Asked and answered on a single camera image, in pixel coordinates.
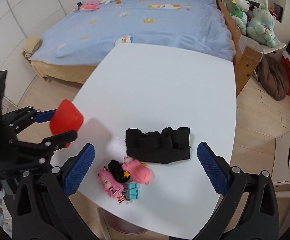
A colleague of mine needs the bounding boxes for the red plastic box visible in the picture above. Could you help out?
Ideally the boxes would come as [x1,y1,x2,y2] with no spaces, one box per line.
[48,99,84,149]

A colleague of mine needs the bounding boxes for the pink and black toy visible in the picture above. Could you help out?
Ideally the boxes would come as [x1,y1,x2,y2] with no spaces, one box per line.
[108,156,152,185]

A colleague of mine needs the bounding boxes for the blue binder clip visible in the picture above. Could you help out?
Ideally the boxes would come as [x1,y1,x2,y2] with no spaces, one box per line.
[123,183,140,201]

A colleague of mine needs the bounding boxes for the black fabric organizer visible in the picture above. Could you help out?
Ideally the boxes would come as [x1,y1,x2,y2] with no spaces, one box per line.
[125,127,191,164]

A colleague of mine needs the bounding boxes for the pink hair doll figure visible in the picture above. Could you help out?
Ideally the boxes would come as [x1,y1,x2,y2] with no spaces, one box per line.
[97,167,125,204]

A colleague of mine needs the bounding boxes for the mauve trash bin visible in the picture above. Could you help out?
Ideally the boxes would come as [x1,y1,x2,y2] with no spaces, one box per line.
[102,209,148,236]

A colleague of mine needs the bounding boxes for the beige folded cloth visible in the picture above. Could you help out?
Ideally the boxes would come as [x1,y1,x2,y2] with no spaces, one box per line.
[23,37,43,58]

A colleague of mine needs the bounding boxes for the white bedside table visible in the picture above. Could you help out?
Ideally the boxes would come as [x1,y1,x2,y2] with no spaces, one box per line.
[52,43,236,239]

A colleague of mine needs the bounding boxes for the white wardrobe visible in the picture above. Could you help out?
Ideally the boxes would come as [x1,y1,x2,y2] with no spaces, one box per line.
[0,0,65,106]

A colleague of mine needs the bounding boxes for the pink plush on bed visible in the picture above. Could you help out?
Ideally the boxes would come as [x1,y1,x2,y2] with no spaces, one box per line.
[79,2,101,11]

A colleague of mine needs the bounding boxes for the brown bean bag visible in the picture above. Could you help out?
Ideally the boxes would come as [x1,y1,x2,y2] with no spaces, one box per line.
[259,54,289,101]

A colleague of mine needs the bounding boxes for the bed with blue blanket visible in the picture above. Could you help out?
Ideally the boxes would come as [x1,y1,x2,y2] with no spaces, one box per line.
[29,0,263,92]

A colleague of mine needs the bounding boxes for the light green unicorn plush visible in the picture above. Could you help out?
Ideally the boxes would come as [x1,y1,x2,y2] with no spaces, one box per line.
[247,6,276,48]

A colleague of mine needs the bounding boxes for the green dragon plush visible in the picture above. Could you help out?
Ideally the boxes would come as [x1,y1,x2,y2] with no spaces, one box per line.
[228,0,250,35]

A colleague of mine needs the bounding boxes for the white folding chair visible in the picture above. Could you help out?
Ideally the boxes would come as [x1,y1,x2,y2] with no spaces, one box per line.
[232,0,286,55]

